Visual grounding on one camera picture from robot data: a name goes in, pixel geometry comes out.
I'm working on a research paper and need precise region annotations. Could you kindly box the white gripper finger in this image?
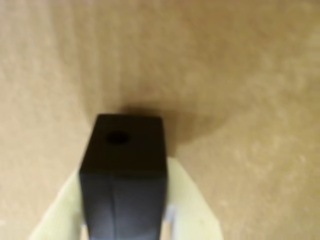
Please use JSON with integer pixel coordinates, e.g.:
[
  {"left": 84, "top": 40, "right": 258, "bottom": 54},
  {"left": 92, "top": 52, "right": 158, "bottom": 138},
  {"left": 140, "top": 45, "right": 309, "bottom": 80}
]
[
  {"left": 164, "top": 156, "right": 225, "bottom": 240},
  {"left": 28, "top": 169, "right": 85, "bottom": 240}
]

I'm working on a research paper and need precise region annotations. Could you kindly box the black rectangular block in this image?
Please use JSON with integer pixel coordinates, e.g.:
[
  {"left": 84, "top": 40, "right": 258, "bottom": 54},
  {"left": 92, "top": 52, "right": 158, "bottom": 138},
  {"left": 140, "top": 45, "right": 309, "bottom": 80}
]
[{"left": 79, "top": 113, "right": 168, "bottom": 240}]

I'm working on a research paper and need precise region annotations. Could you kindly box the brown cardboard sheet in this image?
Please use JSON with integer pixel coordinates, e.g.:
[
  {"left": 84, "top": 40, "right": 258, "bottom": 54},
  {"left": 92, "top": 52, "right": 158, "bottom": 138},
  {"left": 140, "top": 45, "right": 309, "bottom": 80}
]
[{"left": 0, "top": 0, "right": 320, "bottom": 240}]

